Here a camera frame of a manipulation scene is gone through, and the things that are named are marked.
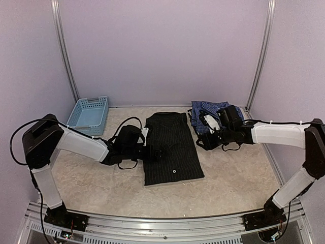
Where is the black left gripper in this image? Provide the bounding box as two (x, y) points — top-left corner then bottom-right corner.
(123, 144), (167, 162)

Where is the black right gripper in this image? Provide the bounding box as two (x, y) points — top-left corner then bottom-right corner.
(196, 127), (234, 151)

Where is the blue checked shirt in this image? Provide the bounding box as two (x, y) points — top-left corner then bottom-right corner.
(191, 101), (230, 134)

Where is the black pinstriped long sleeve shirt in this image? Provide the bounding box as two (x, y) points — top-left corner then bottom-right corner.
(143, 112), (205, 186)

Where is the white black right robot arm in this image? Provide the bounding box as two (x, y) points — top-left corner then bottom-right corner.
(191, 105), (324, 230)

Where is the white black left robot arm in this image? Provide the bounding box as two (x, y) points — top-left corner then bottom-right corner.
(22, 114), (163, 230)

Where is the light blue plastic basket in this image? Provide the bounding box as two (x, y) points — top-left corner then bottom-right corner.
(67, 96), (109, 136)

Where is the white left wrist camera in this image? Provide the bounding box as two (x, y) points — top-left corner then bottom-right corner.
(138, 127), (149, 146)

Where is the aluminium front rail frame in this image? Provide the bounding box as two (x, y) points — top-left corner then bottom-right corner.
(17, 200), (315, 244)

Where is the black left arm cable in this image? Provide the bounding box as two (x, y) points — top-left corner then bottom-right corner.
(9, 116), (143, 242)

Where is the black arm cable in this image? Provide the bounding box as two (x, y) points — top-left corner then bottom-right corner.
(9, 116), (143, 242)
(220, 118), (318, 239)

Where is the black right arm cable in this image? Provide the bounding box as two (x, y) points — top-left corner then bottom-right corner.
(220, 118), (318, 239)

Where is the right aluminium corner post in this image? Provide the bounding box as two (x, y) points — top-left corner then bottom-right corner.
(245, 0), (276, 112)

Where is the aluminium corner post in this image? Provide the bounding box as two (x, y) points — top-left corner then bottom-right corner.
(245, 0), (276, 112)
(50, 0), (80, 103)

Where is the left aluminium corner post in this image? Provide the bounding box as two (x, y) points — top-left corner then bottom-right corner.
(50, 0), (80, 103)

